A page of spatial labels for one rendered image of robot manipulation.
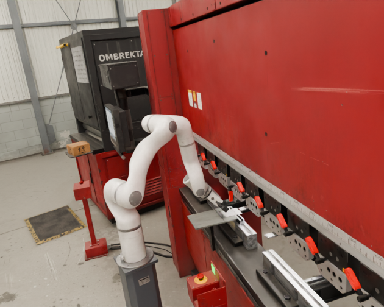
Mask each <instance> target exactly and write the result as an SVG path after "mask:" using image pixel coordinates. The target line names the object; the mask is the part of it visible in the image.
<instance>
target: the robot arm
mask: <svg viewBox="0 0 384 307"><path fill-rule="evenodd" d="M141 125H142V128H143V129H144V130H145V131H146V132H148V133H151V134H150V135H149V136H148V137H146V138H145V139H144V140H142V141H141V142H140V143H139V144H138V145H137V147H136V149H135V151H134V153H133V155H132V157H131V159H130V163H129V177H128V179H127V181H124V180H121V179H118V178H114V179H111V180H109V181H108V182H107V183H106V184H105V186H104V198H105V201H106V203H107V206H108V207H109V209H110V211H111V212H112V214H113V216H114V218H115V220H116V225H117V229H118V235H119V241H120V244H121V250H122V252H121V253H120V254H119V255H118V257H117V259H116V262H117V265H118V266H119V267H121V268H123V269H137V268H140V267H143V266H145V265H146V264H148V263H149V262H150V261H151V260H152V259H153V256H154V253H153V251H152V249H150V248H149V247H145V243H144V236H143V230H142V226H141V219H140V215H139V213H138V211H137V210H136V207H137V206H138V205H139V204H140V203H141V202H142V200H143V197H144V190H145V184H146V175H147V172H148V168H149V166H150V163H151V162H152V160H153V158H154V156H155V154H156V153H157V151H158V150H159V149H160V148H161V147H162V146H164V145H165V144H166V143H167V142H169V141H170V140H171V139H172V138H173V136H174V135H175V134H176V135H177V140H178V143H179V148H180V153H181V156H182V160H183V163H184V166H185V169H186V171H187V175H186V176H185V178H184V180H183V183H184V184H185V185H187V187H189V188H190V189H191V190H192V192H193V194H194V195H195V196H197V197H201V198H203V199H205V198H206V199H208V200H209V201H211V203H213V204H214V205H216V206H217V207H220V208H221V209H222V210H223V211H224V212H225V213H226V212H227V211H228V210H229V208H228V207H226V205H225V204H224V203H223V201H222V200H221V198H220V197H218V196H217V195H216V194H215V193H214V192H213V191H212V189H211V187H210V186H209V185H208V184H206V182H205V180H204V175H203V172H202V168H201V165H200V163H199V160H198V157H197V150H196V145H195V142H194V136H193V131H192V128H191V124H190V122H189V120H187V118H184V117H183V116H174V115H147V116H145V117H144V118H143V120H142V123H141Z"/></svg>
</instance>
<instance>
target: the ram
mask: <svg viewBox="0 0 384 307"><path fill-rule="evenodd" d="M173 37H174V47H175V53H176V63H177V72H178V78H179V88H180V98H181V103H182V113H183V117H184V118H187V120H189V122H190V124H191V128H192V131H193V132H194V133H195V134H197V135H199V136H200V137H201V138H203V139H205V140H206V141H208V142H209V143H210V144H212V145H214V146H215V147H217V148H218V149H219V150H221V151H223V152H224V153H225V154H227V155H228V156H230V157H232V158H233V159H234V160H236V161H237V162H239V163H241V164H242V165H243V166H245V167H247V168H248V169H250V170H251V171H252V172H254V173H256V174H257V175H259V176H260V177H261V178H263V179H265V180H266V181H267V182H269V183H270V184H272V185H274V186H275V187H276V188H278V189H280V190H281V191H283V192H284V193H285V194H287V195H289V196H290V197H292V198H293V199H294V200H296V201H298V202H299V203H301V204H302V205H303V206H305V207H307V208H308V209H309V210H311V211H312V212H314V213H316V214H317V215H318V216H320V217H322V218H323V219H325V220H326V221H328V222H330V223H331V224H332V225H334V226H335V227H337V228H339V229H340V230H341V231H343V232H345V233H346V234H347V235H349V236H350V237H352V238H354V239H355V240H356V241H358V242H359V243H361V244H363V245H364V246H365V247H367V248H368V249H370V250H372V251H373V252H374V253H376V254H378V255H379V256H381V257H382V258H383V259H384V0H262V1H259V2H256V3H253V4H250V5H247V6H244V7H241V8H238V9H235V10H232V11H229V12H226V13H223V14H220V15H217V16H214V17H211V18H208V19H205V20H202V21H199V22H196V23H193V24H190V25H187V26H184V27H181V28H178V29H175V30H173ZM188 90H191V94H192V100H193V106H190V102H189V96H188ZM193 91H195V95H196V101H194V97H193ZM197 92H198V93H201V102H202V110H200V109H198V102H197ZM194 102H195V103H196V106H197V108H196V107H194ZM194 140H195V141H196V142H198V143H199V144H200V145H202V146H203V147H205V148H206V149H207V150H209V151H210V152H211V153H213V154H214V155H216V156H217V157H218V158H220V159H221V160H222V161H224V162H225V163H227V164H228V165H229V166H231V167H232V168H234V170H236V171H237V172H239V173H240V174H241V175H243V176H244V177H246V178H247V179H248V180H250V181H251V182H252V183H254V184H255V185H257V186H258V187H259V188H261V189H262V190H264V191H265V192H266V193H268V194H269V195H270V196H272V197H273V198H275V199H276V200H277V201H278V202H280V203H281V204H282V205H284V206H285V207H287V208H288V209H289V210H291V211H292V212H293V213H295V214H296V215H298V216H299V217H300V218H302V219H303V220H304V221H306V222H307V223H309V224H310V225H311V226H313V227H314V228H315V229H317V230H318V231H320V232H321V233H322V234H324V235H325V236H326V237H328V238H329V239H331V240H332V241H333V242H334V243H336V244H338V245H339V246H340V247H341V248H343V249H344V250H345V251H347V252H348V253H350V254H351V255H352V256H354V257H355V258H356V259H358V260H359V261H361V262H362V263H363V264H365V265H366V266H368V267H369V268H370V269H372V270H373V271H374V272H375V273H377V274H379V275H380V276H381V277H382V278H384V269H382V268H381V267H380V266H378V265H377V264H376V263H374V262H373V261H371V260H370V259H369V258H367V257H365V256H364V255H363V254H361V253H360V252H358V251H357V250H355V249H354V248H353V247H351V246H350V245H349V244H347V243H345V242H344V241H343V240H341V239H340V238H339V237H337V236H335V235H334V234H333V233H331V232H330V231H328V230H327V229H326V228H324V227H323V226H321V225H320V224H318V223H317V222H315V221H314V220H313V219H311V218H310V217H308V216H307V215H306V214H304V213H303V212H301V211H300V210H298V209H297V208H296V207H294V206H292V204H290V203H288V202H287V201H286V200H284V199H283V198H281V197H280V196H278V195H277V194H276V193H274V192H273V191H271V190H270V189H268V188H267V187H266V186H264V185H262V184H261V183H260V182H258V181H257V180H256V179H254V178H253V177H251V176H250V175H249V174H247V173H245V172H244V171H243V170H241V169H240V168H238V167H237V166H235V165H234V164H233V163H231V162H230V161H229V160H227V159H225V158H224V157H223V156H221V155H220V154H219V153H217V152H215V151H214V150H213V149H211V148H210V147H208V146H207V145H206V144H204V143H203V142H202V141H200V140H198V139H197V138H196V137H194Z"/></svg>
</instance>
